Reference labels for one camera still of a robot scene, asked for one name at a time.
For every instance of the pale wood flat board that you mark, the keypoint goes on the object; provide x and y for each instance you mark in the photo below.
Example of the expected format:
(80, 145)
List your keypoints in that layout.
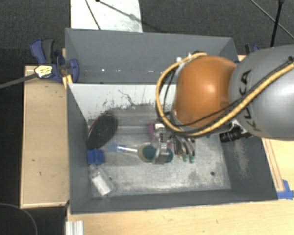
(44, 141)

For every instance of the purple small block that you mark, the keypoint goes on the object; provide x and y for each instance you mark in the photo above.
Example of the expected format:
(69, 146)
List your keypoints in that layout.
(151, 131)

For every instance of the black round flat disc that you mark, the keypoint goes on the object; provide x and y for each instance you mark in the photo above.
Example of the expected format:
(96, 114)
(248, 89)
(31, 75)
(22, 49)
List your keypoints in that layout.
(101, 131)

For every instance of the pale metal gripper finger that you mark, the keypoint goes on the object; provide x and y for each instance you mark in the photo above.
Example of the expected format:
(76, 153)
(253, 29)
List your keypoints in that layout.
(165, 157)
(157, 157)

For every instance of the black cylinder on white bracket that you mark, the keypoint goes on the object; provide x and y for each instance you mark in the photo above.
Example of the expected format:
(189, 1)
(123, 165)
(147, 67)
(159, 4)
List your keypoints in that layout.
(231, 135)

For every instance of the grey metal bin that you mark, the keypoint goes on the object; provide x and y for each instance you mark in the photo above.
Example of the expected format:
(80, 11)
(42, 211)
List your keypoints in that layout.
(161, 180)

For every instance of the blue small plastic thing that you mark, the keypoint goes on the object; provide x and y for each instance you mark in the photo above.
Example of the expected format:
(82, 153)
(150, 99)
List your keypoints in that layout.
(95, 156)

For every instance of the green and beige dish brush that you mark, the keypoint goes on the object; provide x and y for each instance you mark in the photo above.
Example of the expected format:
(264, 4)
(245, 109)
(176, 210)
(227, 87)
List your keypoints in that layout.
(148, 153)

